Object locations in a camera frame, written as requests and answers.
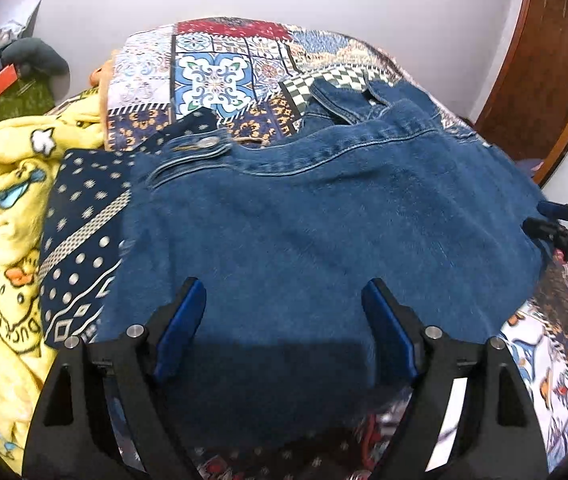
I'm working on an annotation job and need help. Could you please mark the yellow cartoon blanket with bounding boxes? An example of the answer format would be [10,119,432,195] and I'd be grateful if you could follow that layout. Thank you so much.
[0,85,115,476]

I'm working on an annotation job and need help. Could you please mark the grey pillow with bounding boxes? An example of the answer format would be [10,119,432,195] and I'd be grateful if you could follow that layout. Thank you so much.
[1,37,71,83]

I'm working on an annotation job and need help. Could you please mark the patchwork printed bedspread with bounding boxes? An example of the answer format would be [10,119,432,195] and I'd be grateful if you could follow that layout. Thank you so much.
[99,17,568,480]

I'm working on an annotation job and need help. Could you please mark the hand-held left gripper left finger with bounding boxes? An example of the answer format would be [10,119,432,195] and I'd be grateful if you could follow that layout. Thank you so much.
[21,276,208,480]

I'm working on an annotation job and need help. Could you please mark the green patterned cloth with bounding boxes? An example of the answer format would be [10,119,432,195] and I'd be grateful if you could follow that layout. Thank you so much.
[0,74,59,133]

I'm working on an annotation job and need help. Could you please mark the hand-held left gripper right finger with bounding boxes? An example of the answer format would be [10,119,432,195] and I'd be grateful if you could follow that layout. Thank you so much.
[360,277,550,480]

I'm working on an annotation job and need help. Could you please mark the blue denim jeans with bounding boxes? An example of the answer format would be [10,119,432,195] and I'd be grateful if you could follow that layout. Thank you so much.
[91,76,557,453]

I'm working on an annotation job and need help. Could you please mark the navy dotted patterned cloth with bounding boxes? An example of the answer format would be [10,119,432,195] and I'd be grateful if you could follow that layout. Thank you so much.
[38,109,232,352]

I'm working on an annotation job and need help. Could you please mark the brown wooden door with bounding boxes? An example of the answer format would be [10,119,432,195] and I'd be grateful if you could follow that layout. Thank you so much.
[473,0,568,187]

